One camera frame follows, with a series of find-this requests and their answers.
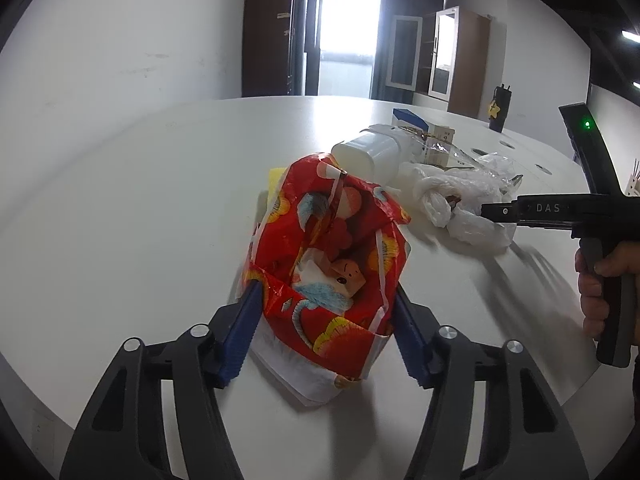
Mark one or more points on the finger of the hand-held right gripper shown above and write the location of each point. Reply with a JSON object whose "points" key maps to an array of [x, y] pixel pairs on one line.
{"points": [[500, 211]]}

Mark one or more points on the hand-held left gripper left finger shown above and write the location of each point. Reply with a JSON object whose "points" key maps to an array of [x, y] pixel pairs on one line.
{"points": [[242, 330]]}

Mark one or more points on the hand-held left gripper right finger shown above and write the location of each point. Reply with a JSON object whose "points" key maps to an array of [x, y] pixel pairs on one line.
{"points": [[410, 335]]}

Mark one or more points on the white plastic bag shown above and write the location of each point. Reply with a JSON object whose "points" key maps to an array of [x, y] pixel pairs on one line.
{"points": [[470, 230]]}

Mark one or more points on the red patterned plastic bag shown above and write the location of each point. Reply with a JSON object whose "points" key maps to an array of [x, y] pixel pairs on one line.
{"points": [[330, 332]]}

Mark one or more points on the white plastic cup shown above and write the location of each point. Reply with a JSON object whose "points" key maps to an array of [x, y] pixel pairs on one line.
{"points": [[365, 156]]}

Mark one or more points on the person's right hand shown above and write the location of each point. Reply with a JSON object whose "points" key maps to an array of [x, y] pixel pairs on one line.
{"points": [[590, 305]]}

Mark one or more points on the small brown carton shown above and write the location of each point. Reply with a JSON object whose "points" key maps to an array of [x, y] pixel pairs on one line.
{"points": [[347, 277]]}

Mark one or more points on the black bottle with star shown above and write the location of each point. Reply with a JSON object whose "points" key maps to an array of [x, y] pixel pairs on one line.
{"points": [[500, 120]]}

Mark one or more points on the small wood-coloured box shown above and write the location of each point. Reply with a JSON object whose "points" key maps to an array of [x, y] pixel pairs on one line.
{"points": [[442, 135]]}

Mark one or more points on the blue and white box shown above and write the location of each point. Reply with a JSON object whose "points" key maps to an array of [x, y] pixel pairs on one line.
{"points": [[410, 117]]}

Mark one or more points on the yellow sponge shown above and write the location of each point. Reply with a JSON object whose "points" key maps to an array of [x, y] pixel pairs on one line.
{"points": [[275, 185]]}

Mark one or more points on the brown-sided glass door cabinet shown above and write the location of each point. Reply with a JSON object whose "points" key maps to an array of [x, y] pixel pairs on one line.
{"points": [[470, 60]]}

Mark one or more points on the ceiling light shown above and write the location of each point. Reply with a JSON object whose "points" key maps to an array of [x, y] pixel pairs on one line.
{"points": [[632, 36]]}

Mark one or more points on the glass balcony door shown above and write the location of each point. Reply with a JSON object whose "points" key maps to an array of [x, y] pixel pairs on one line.
{"points": [[345, 25]]}

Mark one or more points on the dark brown cabinet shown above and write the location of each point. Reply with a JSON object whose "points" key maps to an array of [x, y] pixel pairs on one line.
{"points": [[265, 35]]}

